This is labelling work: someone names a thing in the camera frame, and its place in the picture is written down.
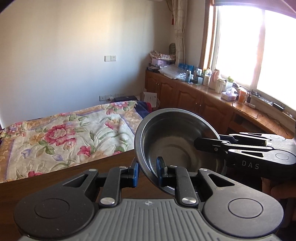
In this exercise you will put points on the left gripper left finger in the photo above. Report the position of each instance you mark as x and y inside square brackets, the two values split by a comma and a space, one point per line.
[115, 180]

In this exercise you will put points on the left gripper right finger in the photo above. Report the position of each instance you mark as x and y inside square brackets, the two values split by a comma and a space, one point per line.
[177, 177]

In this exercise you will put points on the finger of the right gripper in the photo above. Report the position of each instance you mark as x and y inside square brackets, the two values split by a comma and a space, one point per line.
[224, 144]
[252, 135]

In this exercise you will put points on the small steel bowl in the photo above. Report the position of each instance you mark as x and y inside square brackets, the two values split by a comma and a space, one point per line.
[170, 133]

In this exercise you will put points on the wooden side cabinet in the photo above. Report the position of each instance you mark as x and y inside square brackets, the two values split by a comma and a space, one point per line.
[226, 117]

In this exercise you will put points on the tissue box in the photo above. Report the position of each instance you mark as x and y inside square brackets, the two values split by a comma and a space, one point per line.
[228, 96]

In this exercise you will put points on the blue blanket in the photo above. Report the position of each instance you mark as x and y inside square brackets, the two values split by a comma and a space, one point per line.
[143, 108]

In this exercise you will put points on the white paper bag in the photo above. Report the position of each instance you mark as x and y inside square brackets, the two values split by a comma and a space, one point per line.
[151, 98]

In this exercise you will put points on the clear plastic bag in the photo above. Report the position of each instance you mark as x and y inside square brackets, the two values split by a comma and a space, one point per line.
[173, 72]

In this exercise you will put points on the window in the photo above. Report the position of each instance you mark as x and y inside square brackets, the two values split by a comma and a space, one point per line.
[253, 43]

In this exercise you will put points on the floral bed quilt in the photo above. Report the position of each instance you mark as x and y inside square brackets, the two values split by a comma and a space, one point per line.
[34, 147]

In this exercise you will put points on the patterned curtain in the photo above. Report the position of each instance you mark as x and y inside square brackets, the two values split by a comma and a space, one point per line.
[179, 10]

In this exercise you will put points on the wall power strip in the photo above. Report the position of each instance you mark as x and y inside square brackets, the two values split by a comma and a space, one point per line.
[110, 96]

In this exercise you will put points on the wall switch plate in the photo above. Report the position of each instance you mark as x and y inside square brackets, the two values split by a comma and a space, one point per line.
[110, 58]

